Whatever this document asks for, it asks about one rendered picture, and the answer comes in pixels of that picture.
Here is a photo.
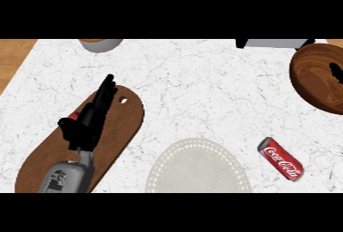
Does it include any brown wooden bowl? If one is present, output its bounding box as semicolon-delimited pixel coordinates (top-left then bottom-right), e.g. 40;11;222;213
289;43;343;116

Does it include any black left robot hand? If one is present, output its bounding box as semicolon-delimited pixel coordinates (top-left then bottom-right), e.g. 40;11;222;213
57;73;120;152

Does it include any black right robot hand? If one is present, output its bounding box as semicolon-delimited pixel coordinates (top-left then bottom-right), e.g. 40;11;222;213
329;62;343;84

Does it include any small red object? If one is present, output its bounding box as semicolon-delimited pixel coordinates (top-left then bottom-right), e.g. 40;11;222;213
67;111;83;121

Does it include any grey and black appliance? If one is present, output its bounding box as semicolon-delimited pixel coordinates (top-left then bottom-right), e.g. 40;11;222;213
236;39;317;51

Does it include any red soda can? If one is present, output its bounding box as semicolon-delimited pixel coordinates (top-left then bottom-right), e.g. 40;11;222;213
256;136;307;183

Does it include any brown wooden cutting board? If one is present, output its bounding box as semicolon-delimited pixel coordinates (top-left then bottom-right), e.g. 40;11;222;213
14;84;147;194

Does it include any pale round placemat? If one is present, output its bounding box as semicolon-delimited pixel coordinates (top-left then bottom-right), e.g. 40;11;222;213
144;137;255;194

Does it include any grey round pot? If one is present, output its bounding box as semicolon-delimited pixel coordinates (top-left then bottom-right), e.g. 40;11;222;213
79;39;125;54

